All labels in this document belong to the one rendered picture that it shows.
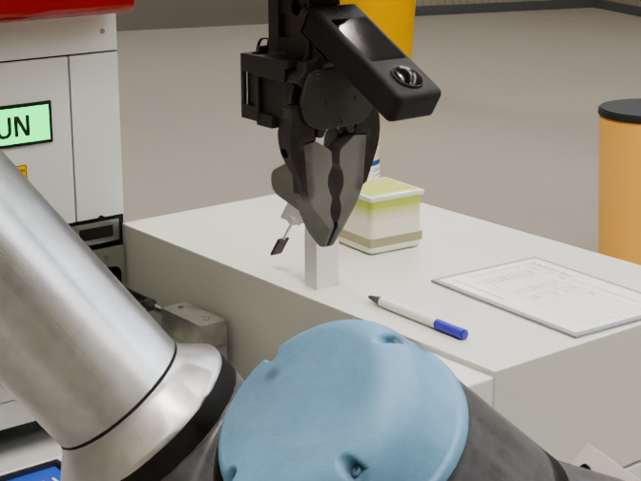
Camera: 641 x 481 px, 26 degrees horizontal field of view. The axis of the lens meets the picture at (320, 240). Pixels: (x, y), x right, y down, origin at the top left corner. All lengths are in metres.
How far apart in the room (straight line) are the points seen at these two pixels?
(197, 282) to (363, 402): 0.91
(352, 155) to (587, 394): 0.36
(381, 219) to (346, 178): 0.44
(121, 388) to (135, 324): 0.04
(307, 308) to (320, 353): 0.70
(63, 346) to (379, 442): 0.18
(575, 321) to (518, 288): 0.11
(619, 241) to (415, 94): 3.77
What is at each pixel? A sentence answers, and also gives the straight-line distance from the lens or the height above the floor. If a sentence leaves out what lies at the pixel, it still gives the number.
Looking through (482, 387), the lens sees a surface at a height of 0.95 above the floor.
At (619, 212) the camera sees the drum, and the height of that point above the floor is 0.22.
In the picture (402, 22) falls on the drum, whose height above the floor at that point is 0.47.
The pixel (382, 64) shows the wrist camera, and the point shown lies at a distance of 1.02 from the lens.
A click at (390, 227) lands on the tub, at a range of 1.54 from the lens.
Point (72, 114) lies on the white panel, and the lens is 1.63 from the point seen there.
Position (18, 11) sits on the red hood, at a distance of 1.53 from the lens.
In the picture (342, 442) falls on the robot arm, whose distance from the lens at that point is 0.66.
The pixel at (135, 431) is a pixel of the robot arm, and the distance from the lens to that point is 0.75.
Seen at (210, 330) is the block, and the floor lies 0.90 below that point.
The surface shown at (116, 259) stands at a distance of 1.68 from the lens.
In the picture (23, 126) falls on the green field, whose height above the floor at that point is 1.10.
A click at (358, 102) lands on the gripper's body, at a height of 1.21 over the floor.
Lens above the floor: 1.40
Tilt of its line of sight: 16 degrees down
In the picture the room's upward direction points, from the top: straight up
